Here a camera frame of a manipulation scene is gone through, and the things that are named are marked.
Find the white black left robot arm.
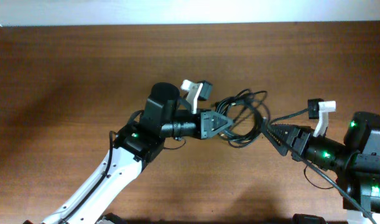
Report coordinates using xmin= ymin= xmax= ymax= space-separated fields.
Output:
xmin=43 ymin=80 xmax=233 ymax=224

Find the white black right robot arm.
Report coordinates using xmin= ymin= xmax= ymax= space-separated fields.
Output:
xmin=262 ymin=111 xmax=380 ymax=223

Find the black right camera cable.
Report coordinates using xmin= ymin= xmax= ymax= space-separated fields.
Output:
xmin=267 ymin=107 xmax=379 ymax=224

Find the thick black cable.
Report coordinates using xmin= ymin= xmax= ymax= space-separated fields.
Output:
xmin=215 ymin=89 xmax=271 ymax=149

